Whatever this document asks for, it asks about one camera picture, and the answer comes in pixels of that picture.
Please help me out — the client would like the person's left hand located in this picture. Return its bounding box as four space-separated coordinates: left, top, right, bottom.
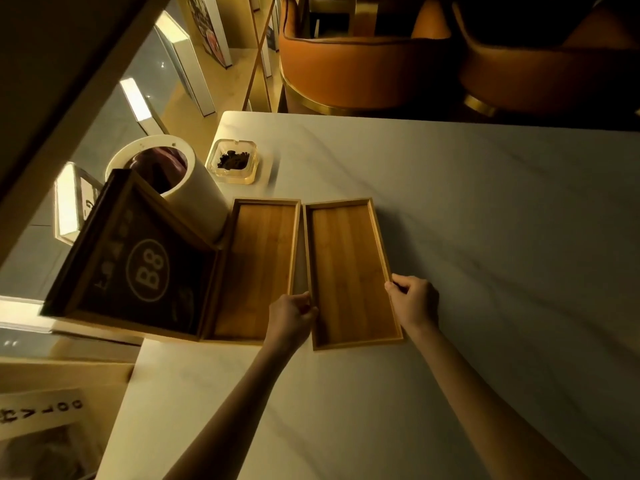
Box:
263 291 320 351

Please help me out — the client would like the person's right hand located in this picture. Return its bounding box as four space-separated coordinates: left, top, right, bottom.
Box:
384 274 440 333

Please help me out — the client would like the wooden tray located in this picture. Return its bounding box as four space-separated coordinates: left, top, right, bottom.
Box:
304 197 404 351

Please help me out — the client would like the person's right forearm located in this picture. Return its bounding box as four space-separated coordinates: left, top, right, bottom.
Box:
409 324 591 480

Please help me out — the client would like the person's left forearm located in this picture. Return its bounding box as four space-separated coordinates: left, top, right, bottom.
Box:
162 338 296 480

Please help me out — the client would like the wooden box with open lid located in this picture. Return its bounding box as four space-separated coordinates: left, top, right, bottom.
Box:
40 169 302 344

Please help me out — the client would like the white cylindrical bin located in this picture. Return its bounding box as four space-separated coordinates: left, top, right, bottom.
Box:
105 135 232 244

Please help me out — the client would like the clear glass ashtray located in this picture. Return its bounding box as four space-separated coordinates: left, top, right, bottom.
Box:
205 139 261 185

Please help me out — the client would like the dark ash in ashtray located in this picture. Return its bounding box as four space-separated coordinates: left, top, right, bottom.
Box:
218 151 250 171

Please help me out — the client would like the orange leather chair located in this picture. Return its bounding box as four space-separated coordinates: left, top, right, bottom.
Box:
278 0 461 116
451 0 640 120

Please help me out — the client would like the white paper sign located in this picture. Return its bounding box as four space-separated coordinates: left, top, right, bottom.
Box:
0 388 87 442

